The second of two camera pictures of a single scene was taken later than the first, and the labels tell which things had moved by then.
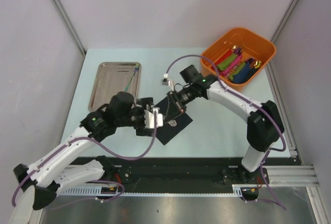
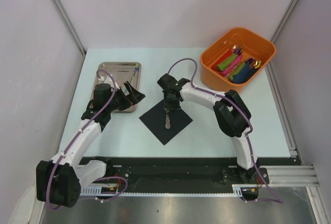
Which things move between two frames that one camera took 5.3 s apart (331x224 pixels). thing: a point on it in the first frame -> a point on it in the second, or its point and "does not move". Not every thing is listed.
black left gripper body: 137,120 -> 119,101
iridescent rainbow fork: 136,69 does not move
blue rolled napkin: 244,74 does not move
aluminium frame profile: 292,176 does not move
